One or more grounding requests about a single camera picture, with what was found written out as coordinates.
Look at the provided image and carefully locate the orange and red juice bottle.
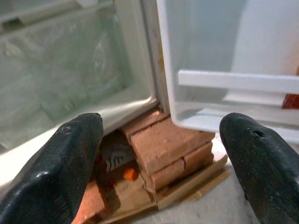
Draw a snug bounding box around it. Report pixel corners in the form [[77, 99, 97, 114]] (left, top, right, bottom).
[[281, 50, 299, 110]]

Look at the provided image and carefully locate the white fridge door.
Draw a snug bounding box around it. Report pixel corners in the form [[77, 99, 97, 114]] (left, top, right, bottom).
[[156, 0, 299, 146]]

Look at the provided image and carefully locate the small orange object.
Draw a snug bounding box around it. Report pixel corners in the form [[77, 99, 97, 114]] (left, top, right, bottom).
[[123, 168, 139, 182]]

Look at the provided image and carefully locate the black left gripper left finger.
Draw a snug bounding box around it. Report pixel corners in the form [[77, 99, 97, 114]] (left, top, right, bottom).
[[0, 113, 104, 224]]

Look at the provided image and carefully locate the translucent fridge crisper drawer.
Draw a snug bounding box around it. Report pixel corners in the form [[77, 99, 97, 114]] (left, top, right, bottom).
[[0, 0, 132, 150]]

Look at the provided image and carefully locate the white door shelf rail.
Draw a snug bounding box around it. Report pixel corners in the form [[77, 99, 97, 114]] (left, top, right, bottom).
[[178, 70, 299, 94]]

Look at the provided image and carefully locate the crumpled striped paper wrapper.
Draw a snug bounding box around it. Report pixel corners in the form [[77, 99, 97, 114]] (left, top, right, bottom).
[[102, 139, 136, 174]]

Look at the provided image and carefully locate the white fridge cabinet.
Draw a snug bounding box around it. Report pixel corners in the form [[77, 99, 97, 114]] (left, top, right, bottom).
[[0, 0, 171, 189]]

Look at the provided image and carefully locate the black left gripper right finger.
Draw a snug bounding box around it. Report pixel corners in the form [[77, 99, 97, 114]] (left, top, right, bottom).
[[219, 112, 299, 224]]

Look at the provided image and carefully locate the brown cardboard sheet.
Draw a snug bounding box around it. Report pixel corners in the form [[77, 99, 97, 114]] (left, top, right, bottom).
[[102, 174, 157, 218]]

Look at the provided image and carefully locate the flat wooden board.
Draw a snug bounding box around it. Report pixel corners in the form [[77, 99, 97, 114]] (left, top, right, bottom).
[[100, 154, 231, 224]]

